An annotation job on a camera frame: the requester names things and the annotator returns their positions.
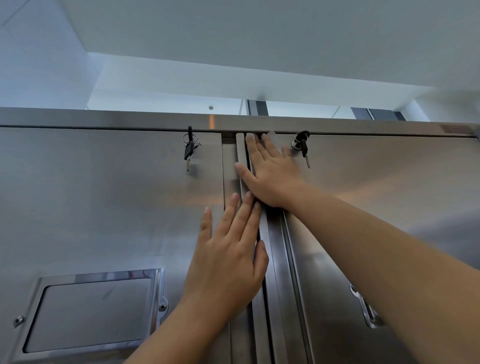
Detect chrome label holder frame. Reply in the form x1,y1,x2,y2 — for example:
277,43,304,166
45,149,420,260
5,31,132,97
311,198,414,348
11,268,170,363
349,283,385,330

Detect stainless steel cabinet door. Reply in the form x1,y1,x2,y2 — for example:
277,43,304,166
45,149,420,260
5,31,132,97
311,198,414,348
0,126,273,364
243,131,480,364

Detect black-headed keys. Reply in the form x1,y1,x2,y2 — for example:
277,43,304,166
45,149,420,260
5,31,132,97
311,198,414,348
293,130,312,170
182,125,203,173

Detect person's right hand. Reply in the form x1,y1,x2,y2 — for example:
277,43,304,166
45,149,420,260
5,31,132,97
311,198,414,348
233,132,320,215

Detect stainless steel cabinet body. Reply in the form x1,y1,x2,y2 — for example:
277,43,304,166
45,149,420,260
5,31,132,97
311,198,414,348
0,106,480,364

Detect person's right forearm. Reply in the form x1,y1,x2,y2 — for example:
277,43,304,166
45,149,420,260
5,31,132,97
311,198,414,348
290,185,480,364

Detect dark window frame post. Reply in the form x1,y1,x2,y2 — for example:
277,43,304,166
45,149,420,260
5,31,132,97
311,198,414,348
350,107,407,122
246,99,269,117

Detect white wet wipe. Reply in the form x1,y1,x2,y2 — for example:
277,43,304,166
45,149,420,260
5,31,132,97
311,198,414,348
244,130,287,158

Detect person's left hand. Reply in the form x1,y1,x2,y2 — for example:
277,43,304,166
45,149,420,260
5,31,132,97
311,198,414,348
181,192,270,332

